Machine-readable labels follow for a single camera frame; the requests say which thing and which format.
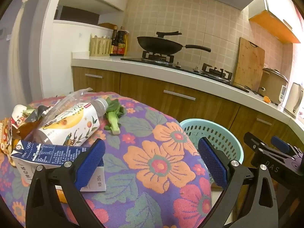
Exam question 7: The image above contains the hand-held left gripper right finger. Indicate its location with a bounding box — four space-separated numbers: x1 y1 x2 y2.
198 136 282 228

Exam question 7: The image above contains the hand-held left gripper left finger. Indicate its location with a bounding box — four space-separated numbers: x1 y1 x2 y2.
26 139 106 228

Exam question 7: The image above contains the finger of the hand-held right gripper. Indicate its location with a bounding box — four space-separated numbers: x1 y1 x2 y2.
271 136 300 156
243 131 296 186

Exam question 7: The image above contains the teal plastic basket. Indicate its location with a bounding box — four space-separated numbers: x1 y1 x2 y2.
179 119 244 190

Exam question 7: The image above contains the plastic bottle with yellow label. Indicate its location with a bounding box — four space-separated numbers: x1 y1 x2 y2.
33 98 110 147

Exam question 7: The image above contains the blue and white milk carton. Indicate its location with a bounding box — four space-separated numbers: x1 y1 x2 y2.
11 140 107 192

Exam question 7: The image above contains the clear plastic bag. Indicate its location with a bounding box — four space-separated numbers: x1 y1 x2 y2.
39 88 93 129

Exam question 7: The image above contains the red and white paper cup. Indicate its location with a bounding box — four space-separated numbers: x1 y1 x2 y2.
11 104 31 129

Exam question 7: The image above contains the white electric kettle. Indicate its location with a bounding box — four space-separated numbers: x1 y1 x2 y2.
284 82 304 119

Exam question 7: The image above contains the green bok choy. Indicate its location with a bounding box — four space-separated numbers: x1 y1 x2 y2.
103 98 125 135

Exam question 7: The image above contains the beige rice cooker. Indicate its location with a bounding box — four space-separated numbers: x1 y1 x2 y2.
258 68 289 105

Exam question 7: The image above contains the floral tablecloth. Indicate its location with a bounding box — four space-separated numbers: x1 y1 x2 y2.
0 91 213 228

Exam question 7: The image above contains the dark brown wrapper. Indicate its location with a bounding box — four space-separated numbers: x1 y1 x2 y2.
18 106 51 139

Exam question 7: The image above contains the wooden cutting board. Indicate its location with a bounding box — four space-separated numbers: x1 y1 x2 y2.
233 37 266 89

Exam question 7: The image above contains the patterned orange snack packet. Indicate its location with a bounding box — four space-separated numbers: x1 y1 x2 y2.
0 117 18 167

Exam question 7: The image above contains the wooden kitchen cabinet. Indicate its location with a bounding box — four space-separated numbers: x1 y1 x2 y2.
71 52 304 171

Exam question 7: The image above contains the black gas stove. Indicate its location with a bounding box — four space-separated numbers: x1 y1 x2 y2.
120 51 250 93

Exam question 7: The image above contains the wicker basket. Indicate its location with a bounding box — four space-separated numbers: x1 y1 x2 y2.
90 34 112 57

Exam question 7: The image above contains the dark sauce bottle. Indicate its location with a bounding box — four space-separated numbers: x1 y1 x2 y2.
116 26 127 56
110 26 119 56

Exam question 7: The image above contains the black wok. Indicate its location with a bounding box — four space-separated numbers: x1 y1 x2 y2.
137 36 211 55

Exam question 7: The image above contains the brown wooden box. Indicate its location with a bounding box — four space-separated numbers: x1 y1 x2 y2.
98 22 117 30

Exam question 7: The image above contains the long metal cabinet handle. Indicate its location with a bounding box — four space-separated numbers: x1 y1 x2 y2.
163 90 196 101

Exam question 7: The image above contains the wall cabinet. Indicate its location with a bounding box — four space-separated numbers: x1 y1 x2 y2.
248 0 302 44

